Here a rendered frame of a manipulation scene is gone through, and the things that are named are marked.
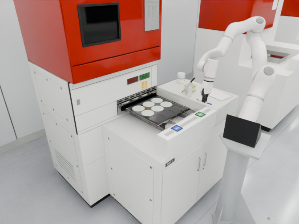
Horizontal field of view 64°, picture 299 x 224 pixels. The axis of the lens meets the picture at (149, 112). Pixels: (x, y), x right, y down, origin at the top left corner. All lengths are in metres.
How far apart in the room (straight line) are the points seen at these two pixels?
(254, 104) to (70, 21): 1.26
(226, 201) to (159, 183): 0.71
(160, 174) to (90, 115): 0.66
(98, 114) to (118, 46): 0.52
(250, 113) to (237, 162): 0.37
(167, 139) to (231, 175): 0.68
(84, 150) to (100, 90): 0.48
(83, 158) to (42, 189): 0.86
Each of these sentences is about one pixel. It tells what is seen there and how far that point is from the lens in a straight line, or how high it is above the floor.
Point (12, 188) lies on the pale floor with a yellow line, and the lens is 2.81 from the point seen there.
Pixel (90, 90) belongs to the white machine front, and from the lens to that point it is 1.71.
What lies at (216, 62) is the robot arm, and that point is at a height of 1.28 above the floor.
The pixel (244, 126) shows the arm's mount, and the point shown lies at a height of 0.96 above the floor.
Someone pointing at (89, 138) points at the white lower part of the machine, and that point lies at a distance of 1.86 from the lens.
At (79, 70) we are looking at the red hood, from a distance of 1.57.
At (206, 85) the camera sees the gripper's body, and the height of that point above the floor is 1.12.
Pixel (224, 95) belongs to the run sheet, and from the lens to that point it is 2.06.
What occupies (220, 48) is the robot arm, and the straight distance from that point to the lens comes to 1.88.
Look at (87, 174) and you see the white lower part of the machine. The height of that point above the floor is 0.43.
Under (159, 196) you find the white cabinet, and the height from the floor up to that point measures 0.53.
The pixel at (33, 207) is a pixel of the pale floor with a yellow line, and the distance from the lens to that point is 2.54.
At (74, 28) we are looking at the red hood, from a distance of 1.52.
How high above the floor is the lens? 1.78
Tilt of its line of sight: 28 degrees down
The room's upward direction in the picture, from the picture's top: straight up
